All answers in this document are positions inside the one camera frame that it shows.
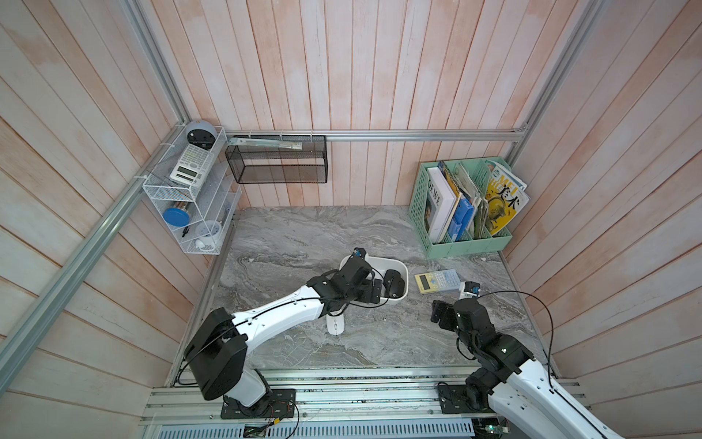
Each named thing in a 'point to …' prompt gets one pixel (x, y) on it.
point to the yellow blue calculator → (436, 281)
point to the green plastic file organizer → (489, 243)
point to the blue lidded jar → (176, 217)
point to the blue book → (462, 219)
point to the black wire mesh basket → (279, 159)
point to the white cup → (207, 232)
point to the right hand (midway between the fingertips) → (444, 303)
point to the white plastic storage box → (382, 264)
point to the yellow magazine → (506, 197)
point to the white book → (440, 202)
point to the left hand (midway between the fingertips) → (367, 289)
